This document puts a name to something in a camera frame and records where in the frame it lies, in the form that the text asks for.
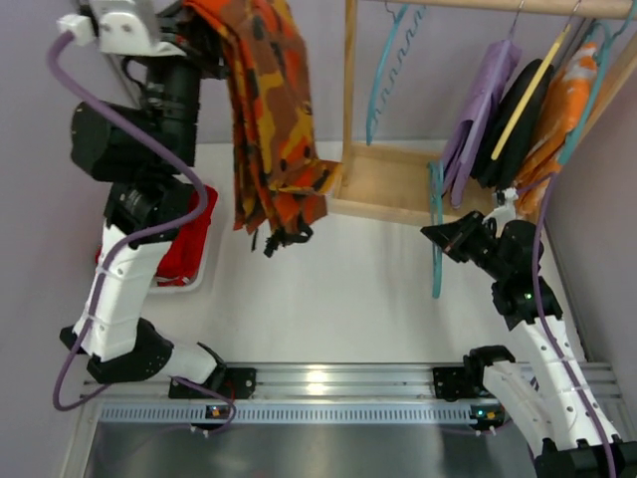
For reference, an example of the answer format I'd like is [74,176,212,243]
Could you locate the teal hanger with trousers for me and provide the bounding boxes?
[427,159,445,299]

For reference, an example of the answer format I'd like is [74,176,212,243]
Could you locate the orange camouflage trousers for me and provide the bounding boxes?
[183,1,341,256]

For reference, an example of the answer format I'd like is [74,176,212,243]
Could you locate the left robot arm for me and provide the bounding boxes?
[48,1,227,391]

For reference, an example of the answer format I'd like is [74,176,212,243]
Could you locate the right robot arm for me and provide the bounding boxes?
[421,210,636,477]

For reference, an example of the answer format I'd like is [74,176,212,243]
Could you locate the wooden hanger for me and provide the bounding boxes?
[490,1,581,161]

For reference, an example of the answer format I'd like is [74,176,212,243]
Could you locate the empty teal hanger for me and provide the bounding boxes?
[365,1,427,145]

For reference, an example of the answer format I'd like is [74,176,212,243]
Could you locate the far right teal hanger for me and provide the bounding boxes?
[557,13,636,167]

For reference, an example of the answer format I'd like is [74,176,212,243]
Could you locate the purple hanger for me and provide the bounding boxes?
[508,0,526,42]

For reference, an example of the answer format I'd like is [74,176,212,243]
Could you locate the black garment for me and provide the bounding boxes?
[470,58,556,189]

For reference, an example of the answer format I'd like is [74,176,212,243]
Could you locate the wooden clothes rack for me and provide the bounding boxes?
[329,1,636,226]

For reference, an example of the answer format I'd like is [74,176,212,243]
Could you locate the orange white garment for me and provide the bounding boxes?
[514,44,593,217]

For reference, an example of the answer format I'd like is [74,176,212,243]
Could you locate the purple garment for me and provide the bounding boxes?
[440,40,522,209]

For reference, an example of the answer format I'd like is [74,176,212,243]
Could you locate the red garment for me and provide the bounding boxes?
[96,180,218,293]

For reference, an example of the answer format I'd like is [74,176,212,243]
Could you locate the white plastic basket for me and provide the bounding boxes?
[150,185,218,294]

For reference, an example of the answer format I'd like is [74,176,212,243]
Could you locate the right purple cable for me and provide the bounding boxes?
[515,171,618,478]

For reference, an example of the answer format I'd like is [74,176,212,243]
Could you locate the purple cable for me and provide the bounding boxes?
[515,171,618,478]
[47,29,238,434]

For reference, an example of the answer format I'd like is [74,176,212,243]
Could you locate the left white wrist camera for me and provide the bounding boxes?
[57,0,186,58]

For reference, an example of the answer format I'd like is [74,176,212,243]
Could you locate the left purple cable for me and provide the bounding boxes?
[47,29,238,434]

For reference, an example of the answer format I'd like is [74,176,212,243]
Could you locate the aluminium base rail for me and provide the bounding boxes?
[79,360,623,439]

